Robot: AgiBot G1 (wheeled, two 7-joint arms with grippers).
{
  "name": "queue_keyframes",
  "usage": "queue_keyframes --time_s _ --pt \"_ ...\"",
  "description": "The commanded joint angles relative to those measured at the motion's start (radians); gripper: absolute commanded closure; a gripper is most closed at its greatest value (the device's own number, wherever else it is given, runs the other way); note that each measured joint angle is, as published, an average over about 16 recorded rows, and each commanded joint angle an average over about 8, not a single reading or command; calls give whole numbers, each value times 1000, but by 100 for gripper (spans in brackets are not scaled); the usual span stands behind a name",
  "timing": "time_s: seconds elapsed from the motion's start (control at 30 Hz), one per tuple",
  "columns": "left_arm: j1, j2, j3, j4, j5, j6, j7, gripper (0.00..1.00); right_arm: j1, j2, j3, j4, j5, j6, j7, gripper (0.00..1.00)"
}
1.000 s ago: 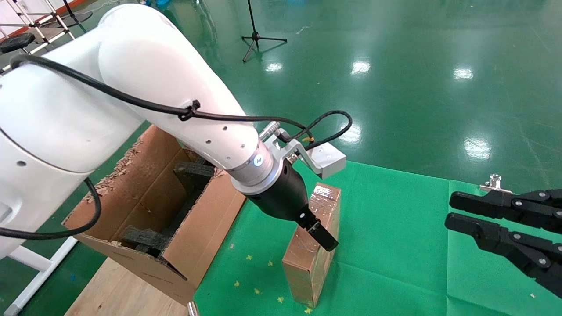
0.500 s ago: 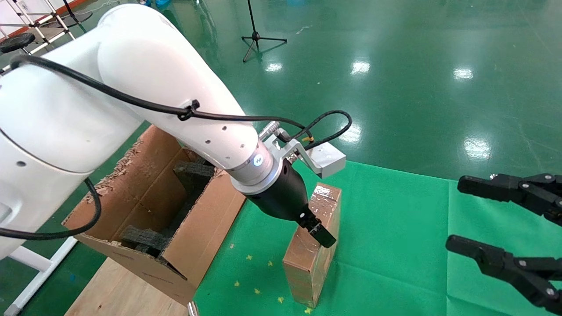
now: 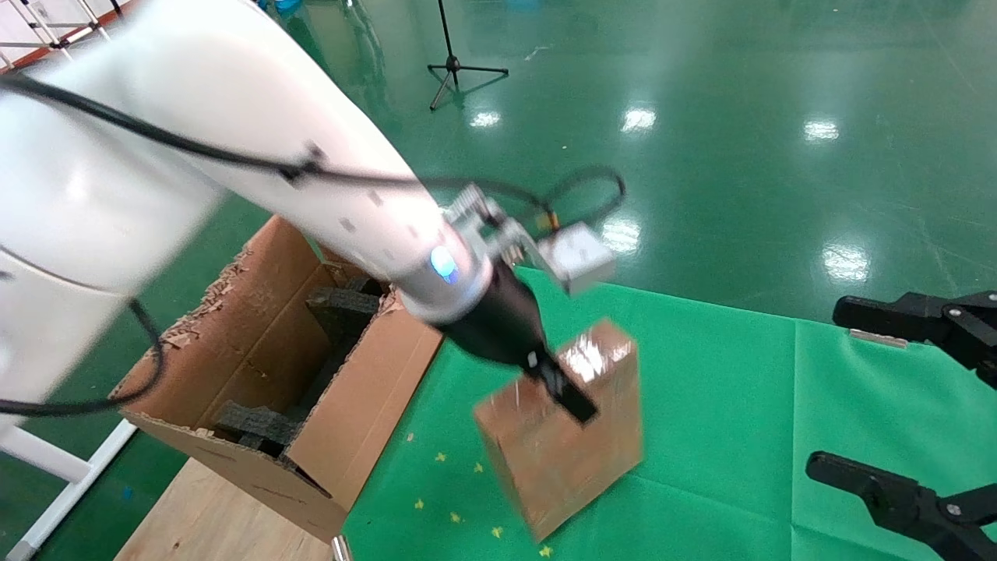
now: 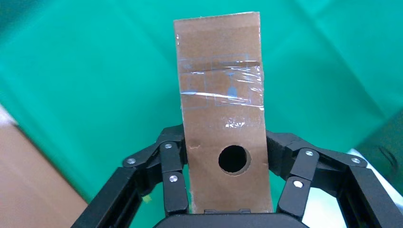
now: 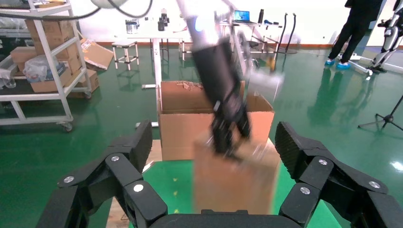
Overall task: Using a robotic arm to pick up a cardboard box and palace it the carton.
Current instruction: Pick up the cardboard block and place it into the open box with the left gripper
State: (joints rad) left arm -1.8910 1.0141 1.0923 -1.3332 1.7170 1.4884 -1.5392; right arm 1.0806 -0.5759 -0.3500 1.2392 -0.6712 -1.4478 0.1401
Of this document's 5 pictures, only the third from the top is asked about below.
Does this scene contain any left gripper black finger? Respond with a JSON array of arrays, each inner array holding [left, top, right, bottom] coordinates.
[[536, 353, 601, 427]]

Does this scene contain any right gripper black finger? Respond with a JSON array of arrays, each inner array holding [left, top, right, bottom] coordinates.
[[832, 290, 997, 390], [806, 450, 997, 561]]

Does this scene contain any small cardboard box with hole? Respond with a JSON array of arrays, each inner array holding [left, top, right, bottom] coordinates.
[[473, 317, 646, 544]]

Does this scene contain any white table frame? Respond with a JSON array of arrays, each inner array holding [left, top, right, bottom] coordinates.
[[0, 421, 139, 561]]

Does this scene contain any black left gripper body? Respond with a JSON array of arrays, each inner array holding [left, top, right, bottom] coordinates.
[[440, 265, 555, 379]]

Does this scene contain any white tube rack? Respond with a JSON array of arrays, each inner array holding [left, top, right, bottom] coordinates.
[[0, 0, 125, 71]]

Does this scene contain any black tripod stand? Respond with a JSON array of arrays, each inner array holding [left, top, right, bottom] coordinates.
[[427, 0, 511, 111]]

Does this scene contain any green table cloth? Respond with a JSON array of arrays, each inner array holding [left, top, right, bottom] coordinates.
[[343, 265, 997, 561]]

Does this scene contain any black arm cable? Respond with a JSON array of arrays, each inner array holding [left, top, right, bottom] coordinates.
[[0, 74, 628, 418]]

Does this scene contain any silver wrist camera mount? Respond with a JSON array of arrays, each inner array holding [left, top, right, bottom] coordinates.
[[444, 183, 618, 297]]

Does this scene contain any torn open cardboard carton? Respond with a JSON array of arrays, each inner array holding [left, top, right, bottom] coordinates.
[[109, 214, 446, 544]]

